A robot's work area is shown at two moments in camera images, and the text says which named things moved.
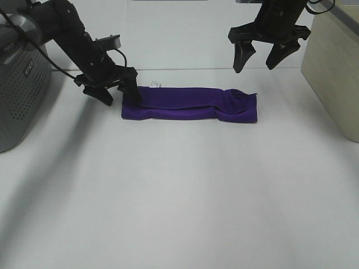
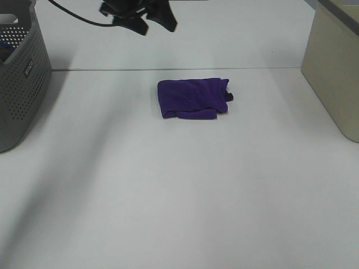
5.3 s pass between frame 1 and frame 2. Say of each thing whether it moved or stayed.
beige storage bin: stayed
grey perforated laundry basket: stayed
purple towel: moved
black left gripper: moved
